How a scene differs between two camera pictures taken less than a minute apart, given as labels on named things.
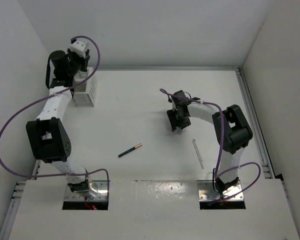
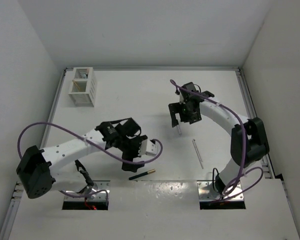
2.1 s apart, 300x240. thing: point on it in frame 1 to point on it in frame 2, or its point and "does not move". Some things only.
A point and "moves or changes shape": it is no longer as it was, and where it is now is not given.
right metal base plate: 206,193 does not move
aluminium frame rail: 255,127 does not move
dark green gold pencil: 129,150 moves or changes shape
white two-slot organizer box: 85,93 does not move
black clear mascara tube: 179,131 does not move
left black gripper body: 77,63 to 130,148
